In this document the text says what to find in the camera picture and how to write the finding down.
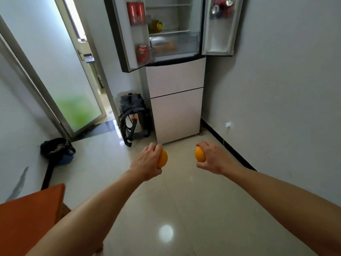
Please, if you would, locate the dark juice bottle green label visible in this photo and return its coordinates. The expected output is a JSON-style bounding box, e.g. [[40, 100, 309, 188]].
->
[[148, 20, 163, 34]]

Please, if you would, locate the orange wooden table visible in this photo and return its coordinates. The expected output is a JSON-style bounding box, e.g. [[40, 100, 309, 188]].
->
[[0, 183, 72, 256]]

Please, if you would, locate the person's left hand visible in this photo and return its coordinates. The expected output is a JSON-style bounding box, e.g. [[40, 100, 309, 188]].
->
[[130, 142, 163, 182]]

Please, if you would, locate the bunch of oranges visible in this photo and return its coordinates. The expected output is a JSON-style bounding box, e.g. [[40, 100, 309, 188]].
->
[[158, 42, 177, 52]]

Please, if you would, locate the person's right hand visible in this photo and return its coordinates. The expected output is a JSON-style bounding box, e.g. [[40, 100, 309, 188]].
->
[[196, 141, 238, 176]]

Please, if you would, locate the frosted glass door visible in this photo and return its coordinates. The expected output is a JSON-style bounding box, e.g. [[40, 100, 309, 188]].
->
[[0, 0, 107, 134]]

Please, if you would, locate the person's left forearm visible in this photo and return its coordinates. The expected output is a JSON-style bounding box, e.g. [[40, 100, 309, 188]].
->
[[26, 169, 146, 256]]

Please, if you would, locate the person's right forearm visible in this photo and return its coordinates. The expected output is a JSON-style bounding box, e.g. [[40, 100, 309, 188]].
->
[[223, 166, 341, 256]]

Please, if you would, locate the clear crisper drawer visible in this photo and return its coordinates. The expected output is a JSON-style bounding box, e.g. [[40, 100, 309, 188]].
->
[[149, 30, 201, 57]]

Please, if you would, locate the round orange fruit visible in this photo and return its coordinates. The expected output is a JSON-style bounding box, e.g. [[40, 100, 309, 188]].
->
[[156, 149, 169, 169], [195, 146, 207, 162]]

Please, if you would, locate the metal door frame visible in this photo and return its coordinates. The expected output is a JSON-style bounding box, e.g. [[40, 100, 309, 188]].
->
[[0, 0, 120, 140]]

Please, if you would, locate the pink refrigerator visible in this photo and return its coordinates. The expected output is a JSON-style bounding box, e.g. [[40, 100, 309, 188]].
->
[[103, 0, 244, 145]]

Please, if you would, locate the blue bin with black liner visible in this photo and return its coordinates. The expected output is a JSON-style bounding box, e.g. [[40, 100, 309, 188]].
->
[[40, 138, 76, 167]]

